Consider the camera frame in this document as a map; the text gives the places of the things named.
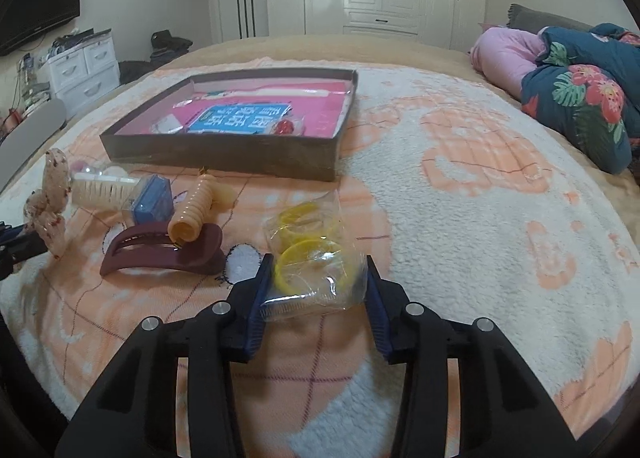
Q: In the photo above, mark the grey pillow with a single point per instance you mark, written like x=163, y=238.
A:
x=545, y=18

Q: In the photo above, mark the pink clothing bundle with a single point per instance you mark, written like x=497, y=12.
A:
x=500, y=61

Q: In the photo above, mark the small blue box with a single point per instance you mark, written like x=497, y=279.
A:
x=150, y=203

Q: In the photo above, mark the floral fabric hair bow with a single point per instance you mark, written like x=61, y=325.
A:
x=52, y=173

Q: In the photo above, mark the small clear plastic bag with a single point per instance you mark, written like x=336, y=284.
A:
x=167, y=127

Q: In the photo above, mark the tan bedspread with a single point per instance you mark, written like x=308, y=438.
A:
x=300, y=46

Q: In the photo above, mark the brown cardboard box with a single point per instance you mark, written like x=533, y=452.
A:
x=225, y=158

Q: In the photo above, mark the orange and white fleece blanket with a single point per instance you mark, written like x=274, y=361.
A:
x=475, y=218

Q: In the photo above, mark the pile of dark clothes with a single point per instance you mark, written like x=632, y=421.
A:
x=170, y=44
x=136, y=72

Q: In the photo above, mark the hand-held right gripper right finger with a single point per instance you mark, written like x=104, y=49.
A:
x=376, y=308

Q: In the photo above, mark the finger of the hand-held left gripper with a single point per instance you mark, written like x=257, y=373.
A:
x=25, y=247

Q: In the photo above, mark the orange spiral hair curler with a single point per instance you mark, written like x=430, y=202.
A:
x=200, y=203

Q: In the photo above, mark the pink book with blue label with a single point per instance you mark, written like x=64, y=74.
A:
x=320, y=111

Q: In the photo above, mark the maroon hair claw clip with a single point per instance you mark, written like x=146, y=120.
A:
x=150, y=260

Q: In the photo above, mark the cream hair claw clip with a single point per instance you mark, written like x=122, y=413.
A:
x=102, y=194

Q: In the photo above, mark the black television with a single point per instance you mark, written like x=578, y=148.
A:
x=35, y=8

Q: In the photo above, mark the small red hair accessory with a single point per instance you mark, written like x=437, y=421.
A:
x=286, y=127

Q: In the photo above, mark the white drawer cabinet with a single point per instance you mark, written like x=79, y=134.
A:
x=82, y=71

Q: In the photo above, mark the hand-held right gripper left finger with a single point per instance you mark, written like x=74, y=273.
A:
x=256, y=308

